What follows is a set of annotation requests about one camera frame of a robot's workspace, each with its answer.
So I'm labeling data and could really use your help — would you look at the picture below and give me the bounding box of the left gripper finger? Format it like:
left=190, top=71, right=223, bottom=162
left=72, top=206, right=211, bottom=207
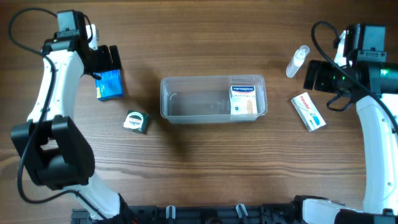
left=99, top=45, right=111, bottom=72
left=109, top=45, right=122, bottom=70

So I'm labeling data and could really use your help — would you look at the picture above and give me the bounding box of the clear spray bottle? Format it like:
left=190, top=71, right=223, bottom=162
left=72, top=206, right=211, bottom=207
left=285, top=45, right=310, bottom=78

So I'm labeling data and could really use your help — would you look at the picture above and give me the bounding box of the blue VapoDrops box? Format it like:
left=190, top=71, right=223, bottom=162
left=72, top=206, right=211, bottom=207
left=95, top=69, right=124, bottom=101

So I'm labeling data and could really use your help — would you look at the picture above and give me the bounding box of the white Panadol box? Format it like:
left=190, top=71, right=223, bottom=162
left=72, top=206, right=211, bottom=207
left=291, top=92, right=326, bottom=132

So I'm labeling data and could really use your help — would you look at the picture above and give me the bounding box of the white Hansaplast plaster box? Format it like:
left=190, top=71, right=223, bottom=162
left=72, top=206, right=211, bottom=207
left=229, top=85, right=257, bottom=114

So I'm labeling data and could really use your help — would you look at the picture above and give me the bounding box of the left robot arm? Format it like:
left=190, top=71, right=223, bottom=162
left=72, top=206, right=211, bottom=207
left=11, top=10, right=136, bottom=223

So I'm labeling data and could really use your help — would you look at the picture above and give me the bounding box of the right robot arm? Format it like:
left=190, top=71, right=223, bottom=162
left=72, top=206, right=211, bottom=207
left=286, top=22, right=397, bottom=223

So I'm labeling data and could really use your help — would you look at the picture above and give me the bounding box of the clear plastic container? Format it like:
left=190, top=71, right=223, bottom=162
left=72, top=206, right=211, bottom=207
left=160, top=75, right=268, bottom=124

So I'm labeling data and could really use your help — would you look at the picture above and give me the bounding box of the green round-label box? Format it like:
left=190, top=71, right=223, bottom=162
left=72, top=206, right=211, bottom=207
left=123, top=110, right=149, bottom=134

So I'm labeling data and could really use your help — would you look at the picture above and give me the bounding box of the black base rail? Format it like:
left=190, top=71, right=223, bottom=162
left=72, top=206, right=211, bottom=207
left=70, top=203, right=299, bottom=224

